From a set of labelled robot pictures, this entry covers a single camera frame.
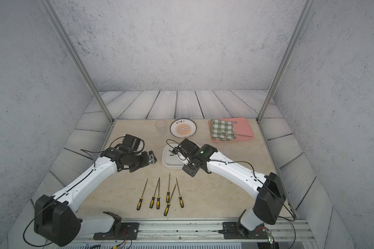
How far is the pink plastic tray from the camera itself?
110 centimetres

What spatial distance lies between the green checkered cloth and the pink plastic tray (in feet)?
0.04

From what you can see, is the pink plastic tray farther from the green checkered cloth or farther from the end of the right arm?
the end of the right arm

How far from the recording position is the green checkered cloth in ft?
3.62
